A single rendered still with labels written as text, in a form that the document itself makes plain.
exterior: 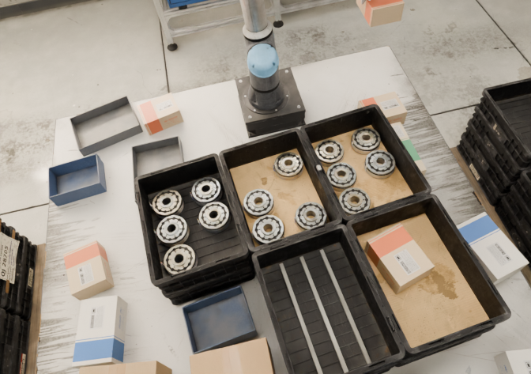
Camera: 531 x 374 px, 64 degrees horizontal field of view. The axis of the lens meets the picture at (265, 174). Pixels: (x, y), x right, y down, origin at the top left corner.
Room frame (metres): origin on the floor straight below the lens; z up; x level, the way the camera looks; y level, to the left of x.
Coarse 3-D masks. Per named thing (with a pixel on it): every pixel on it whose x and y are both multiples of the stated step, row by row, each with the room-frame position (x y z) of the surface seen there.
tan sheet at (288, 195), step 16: (272, 160) 0.89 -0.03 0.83; (240, 176) 0.84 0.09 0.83; (256, 176) 0.83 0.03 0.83; (272, 176) 0.82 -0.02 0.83; (304, 176) 0.80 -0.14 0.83; (240, 192) 0.77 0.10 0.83; (272, 192) 0.75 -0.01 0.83; (288, 192) 0.74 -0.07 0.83; (304, 192) 0.73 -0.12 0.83; (288, 208) 0.68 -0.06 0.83; (288, 224) 0.62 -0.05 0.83
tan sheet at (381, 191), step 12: (348, 132) 0.96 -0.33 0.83; (312, 144) 0.93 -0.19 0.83; (348, 144) 0.91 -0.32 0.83; (348, 156) 0.85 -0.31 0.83; (360, 156) 0.85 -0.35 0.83; (324, 168) 0.82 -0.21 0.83; (360, 168) 0.79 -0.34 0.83; (396, 168) 0.77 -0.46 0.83; (360, 180) 0.74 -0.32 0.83; (372, 180) 0.74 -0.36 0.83; (384, 180) 0.73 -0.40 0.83; (396, 180) 0.72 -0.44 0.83; (336, 192) 0.71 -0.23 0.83; (372, 192) 0.69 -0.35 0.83; (384, 192) 0.68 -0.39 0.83; (396, 192) 0.68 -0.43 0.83; (408, 192) 0.67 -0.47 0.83; (372, 204) 0.65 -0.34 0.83
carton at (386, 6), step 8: (360, 0) 1.38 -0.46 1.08; (368, 0) 1.32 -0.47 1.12; (376, 0) 1.32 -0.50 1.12; (384, 0) 1.31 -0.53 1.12; (392, 0) 1.30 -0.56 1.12; (400, 0) 1.29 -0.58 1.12; (360, 8) 1.37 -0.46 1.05; (368, 8) 1.30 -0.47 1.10; (376, 8) 1.27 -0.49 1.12; (384, 8) 1.27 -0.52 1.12; (392, 8) 1.27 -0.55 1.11; (400, 8) 1.27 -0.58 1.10; (368, 16) 1.29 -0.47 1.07; (376, 16) 1.27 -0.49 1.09; (384, 16) 1.27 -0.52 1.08; (392, 16) 1.27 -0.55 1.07; (400, 16) 1.28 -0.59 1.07; (368, 24) 1.28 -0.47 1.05; (376, 24) 1.27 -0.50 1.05; (384, 24) 1.27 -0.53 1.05
